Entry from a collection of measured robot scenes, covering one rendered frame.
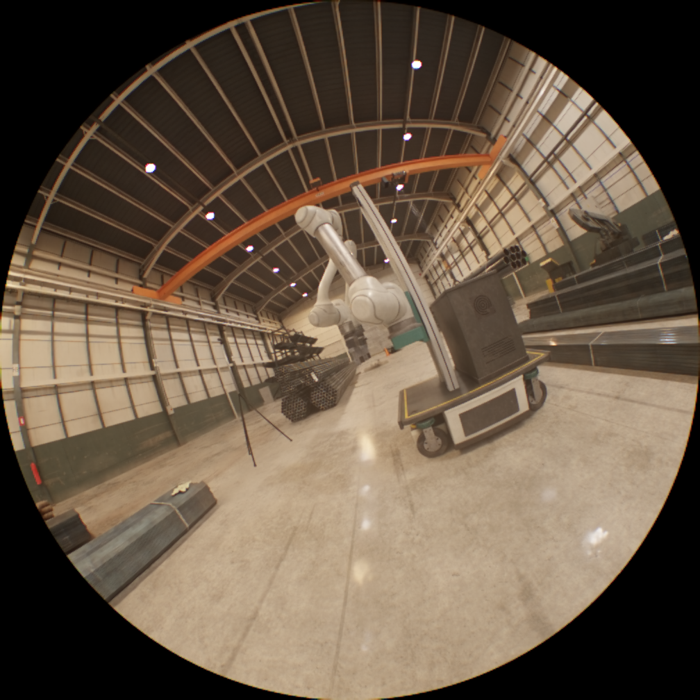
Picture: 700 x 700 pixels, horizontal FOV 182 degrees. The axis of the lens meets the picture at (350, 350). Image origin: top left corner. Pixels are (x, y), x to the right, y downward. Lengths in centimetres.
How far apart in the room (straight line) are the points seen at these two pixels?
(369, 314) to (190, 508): 177
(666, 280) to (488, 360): 209
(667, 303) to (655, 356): 94
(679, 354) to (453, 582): 141
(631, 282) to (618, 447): 191
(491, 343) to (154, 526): 225
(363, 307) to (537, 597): 113
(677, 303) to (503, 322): 180
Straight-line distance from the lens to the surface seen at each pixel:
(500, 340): 124
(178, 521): 183
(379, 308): 88
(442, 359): 125
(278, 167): 1153
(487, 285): 124
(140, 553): 171
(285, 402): 417
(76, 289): 931
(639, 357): 163
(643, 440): 114
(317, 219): 118
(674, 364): 157
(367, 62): 1005
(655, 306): 249
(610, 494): 94
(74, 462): 815
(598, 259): 539
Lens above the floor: 71
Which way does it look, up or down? 2 degrees up
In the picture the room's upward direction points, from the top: 23 degrees counter-clockwise
